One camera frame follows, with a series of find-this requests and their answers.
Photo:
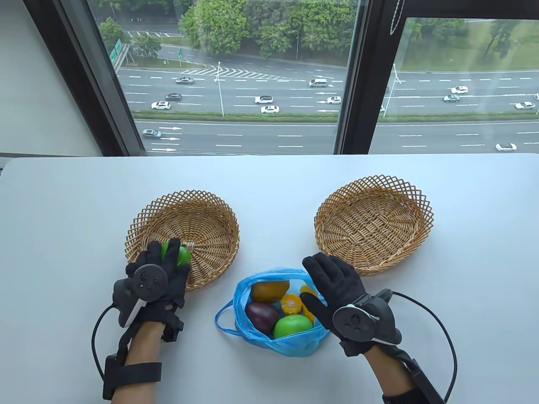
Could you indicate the round wicker basket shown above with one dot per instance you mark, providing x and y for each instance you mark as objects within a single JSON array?
[
  {"x": 370, "y": 219},
  {"x": 202, "y": 223}
]

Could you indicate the blue plastic bag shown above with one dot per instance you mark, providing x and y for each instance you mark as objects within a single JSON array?
[{"x": 290, "y": 345}]

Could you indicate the black window frame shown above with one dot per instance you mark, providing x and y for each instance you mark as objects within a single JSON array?
[{"x": 366, "y": 63}]

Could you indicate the green toy apple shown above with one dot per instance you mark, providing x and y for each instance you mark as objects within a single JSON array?
[{"x": 292, "y": 326}]

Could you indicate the black wrist camera unit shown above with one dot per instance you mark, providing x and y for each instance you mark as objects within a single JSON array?
[
  {"x": 425, "y": 378},
  {"x": 134, "y": 372}
]

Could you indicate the dark purple toy fruit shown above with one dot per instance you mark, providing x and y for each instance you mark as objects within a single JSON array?
[{"x": 261, "y": 317}]

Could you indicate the person's right forearm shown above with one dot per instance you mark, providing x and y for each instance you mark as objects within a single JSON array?
[{"x": 387, "y": 370}]

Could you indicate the person's left forearm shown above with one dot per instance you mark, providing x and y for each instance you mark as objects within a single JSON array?
[{"x": 141, "y": 345}]

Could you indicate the yellow orange toy mango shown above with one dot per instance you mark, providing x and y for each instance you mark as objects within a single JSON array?
[{"x": 269, "y": 291}]

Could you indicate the green toy bell pepper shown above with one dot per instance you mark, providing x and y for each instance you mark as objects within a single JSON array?
[{"x": 184, "y": 256}]

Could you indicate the black round hand tracker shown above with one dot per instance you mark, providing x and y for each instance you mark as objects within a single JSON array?
[
  {"x": 351, "y": 322},
  {"x": 149, "y": 282}
]

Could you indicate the yellow toy corn piece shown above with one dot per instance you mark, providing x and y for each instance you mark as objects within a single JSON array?
[{"x": 291, "y": 304}]

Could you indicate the person's right hand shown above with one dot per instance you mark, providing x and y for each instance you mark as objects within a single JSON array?
[{"x": 337, "y": 282}]

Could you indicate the person's left hand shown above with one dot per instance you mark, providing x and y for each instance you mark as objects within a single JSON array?
[{"x": 177, "y": 290}]

